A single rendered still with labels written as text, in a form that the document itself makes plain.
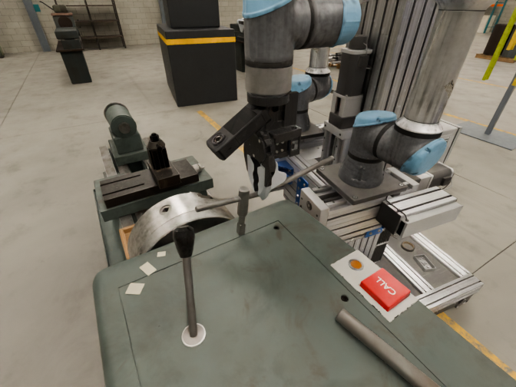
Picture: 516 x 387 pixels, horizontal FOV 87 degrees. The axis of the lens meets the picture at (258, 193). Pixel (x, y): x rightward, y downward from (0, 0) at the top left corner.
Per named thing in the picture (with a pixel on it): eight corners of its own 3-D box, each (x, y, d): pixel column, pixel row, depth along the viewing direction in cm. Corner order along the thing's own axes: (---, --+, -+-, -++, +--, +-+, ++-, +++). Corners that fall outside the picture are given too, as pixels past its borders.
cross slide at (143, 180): (199, 180, 137) (198, 173, 134) (107, 209, 118) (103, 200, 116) (187, 165, 149) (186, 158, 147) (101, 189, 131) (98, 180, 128)
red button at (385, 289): (408, 297, 47) (411, 290, 46) (385, 314, 45) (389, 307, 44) (379, 273, 52) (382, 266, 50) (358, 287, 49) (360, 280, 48)
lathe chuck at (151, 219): (251, 256, 92) (226, 188, 71) (166, 312, 83) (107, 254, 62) (239, 239, 98) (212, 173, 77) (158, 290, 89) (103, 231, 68)
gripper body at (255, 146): (299, 158, 51) (306, 93, 44) (262, 170, 48) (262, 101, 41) (277, 143, 57) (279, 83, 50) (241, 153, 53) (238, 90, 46)
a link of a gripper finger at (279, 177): (289, 199, 56) (291, 158, 51) (265, 208, 54) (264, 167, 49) (280, 192, 58) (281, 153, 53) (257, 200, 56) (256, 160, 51)
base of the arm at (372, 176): (362, 163, 104) (369, 138, 98) (392, 183, 92) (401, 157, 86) (329, 170, 99) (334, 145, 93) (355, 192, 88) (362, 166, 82)
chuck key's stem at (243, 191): (238, 237, 58) (242, 192, 52) (233, 231, 59) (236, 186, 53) (247, 234, 59) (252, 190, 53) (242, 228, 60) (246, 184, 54)
